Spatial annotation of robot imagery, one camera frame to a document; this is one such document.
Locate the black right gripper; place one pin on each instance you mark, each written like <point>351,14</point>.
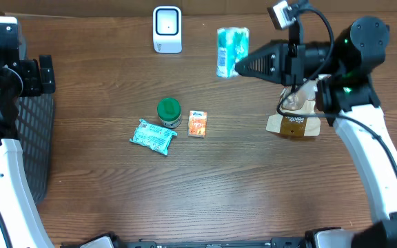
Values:
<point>276,62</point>

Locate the small teal Kleenex pack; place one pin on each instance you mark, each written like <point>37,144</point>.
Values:
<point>232,46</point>

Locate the beige PanTree snack bag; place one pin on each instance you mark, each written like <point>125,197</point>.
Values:
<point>300,103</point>

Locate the orange Kleenex tissue pack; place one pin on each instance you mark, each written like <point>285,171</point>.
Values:
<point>197,123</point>

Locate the green lid jar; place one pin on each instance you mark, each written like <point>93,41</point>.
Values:
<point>169,112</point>

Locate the teal wet wipes pack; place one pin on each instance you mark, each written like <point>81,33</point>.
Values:
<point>155,137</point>

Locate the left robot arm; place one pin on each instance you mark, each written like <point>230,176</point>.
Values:
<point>20,223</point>

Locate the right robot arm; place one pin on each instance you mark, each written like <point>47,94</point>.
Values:
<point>346,98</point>

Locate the white barcode scanner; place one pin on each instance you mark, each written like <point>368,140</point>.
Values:
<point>167,30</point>

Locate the grey plastic shopping basket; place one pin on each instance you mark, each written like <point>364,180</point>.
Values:
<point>35,124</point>

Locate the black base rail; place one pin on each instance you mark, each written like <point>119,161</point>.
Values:
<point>212,244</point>

